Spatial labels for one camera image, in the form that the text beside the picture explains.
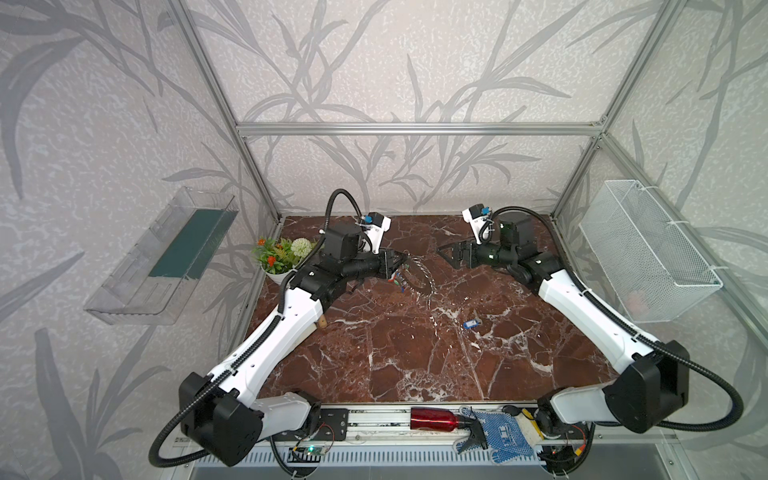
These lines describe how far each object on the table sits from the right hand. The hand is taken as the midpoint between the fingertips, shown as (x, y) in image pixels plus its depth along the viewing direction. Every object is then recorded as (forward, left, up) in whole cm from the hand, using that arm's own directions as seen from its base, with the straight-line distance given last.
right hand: (449, 237), depth 77 cm
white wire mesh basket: (-15, -41, +7) cm, 44 cm away
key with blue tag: (-12, -9, -28) cm, 31 cm away
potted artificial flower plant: (+2, +50, -12) cm, 51 cm away
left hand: (-7, +10, +3) cm, 13 cm away
